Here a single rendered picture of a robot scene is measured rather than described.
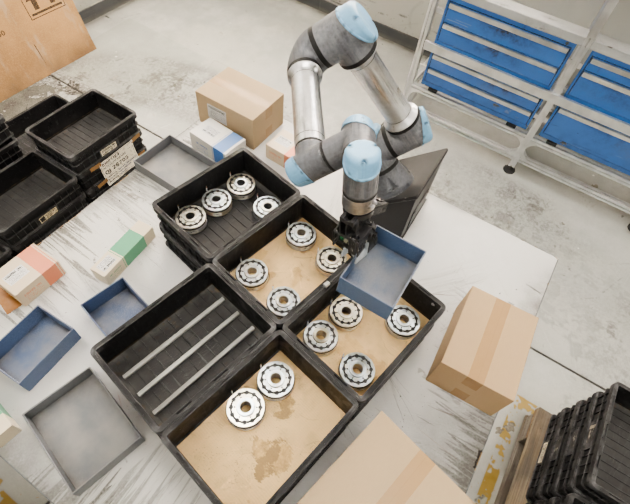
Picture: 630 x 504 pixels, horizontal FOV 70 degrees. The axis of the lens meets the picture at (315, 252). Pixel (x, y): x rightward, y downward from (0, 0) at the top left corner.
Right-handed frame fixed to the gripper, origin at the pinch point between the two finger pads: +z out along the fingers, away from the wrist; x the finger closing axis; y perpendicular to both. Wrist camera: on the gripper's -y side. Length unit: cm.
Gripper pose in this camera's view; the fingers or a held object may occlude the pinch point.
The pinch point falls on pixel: (358, 253)
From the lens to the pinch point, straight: 117.7
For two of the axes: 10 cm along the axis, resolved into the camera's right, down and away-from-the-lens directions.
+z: 0.2, 6.1, 7.9
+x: 8.3, 4.4, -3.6
